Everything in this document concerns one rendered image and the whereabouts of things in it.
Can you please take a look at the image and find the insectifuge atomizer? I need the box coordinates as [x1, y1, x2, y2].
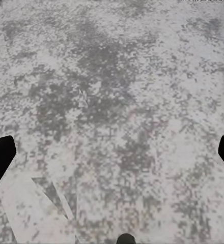
[117, 233, 137, 244]

